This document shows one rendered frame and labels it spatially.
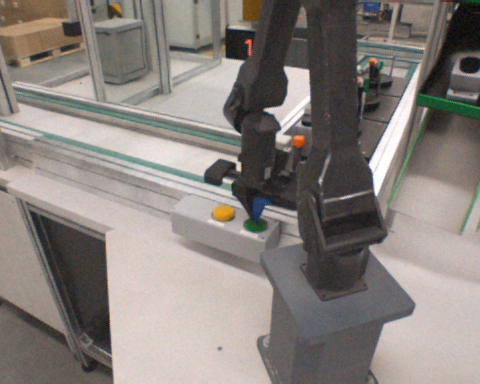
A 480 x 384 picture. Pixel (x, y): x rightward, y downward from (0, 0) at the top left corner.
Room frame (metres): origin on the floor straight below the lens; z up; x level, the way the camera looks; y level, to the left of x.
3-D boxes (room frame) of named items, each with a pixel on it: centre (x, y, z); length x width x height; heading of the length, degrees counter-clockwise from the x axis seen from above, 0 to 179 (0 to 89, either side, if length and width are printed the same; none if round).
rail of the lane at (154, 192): (0.76, 0.17, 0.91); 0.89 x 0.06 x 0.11; 62
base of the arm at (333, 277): (0.35, -0.12, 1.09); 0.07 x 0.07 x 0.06; 17
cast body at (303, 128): (0.78, -0.15, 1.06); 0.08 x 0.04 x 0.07; 152
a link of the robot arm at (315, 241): (0.35, -0.11, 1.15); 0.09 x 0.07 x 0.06; 110
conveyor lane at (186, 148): (0.93, 0.11, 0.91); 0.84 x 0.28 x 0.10; 62
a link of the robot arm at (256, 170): (0.59, -0.03, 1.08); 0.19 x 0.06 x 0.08; 62
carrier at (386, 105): (1.21, -0.38, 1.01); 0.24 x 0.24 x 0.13; 62
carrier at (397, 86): (1.43, -0.49, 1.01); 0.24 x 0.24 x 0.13; 62
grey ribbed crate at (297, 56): (2.87, -0.55, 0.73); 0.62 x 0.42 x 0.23; 62
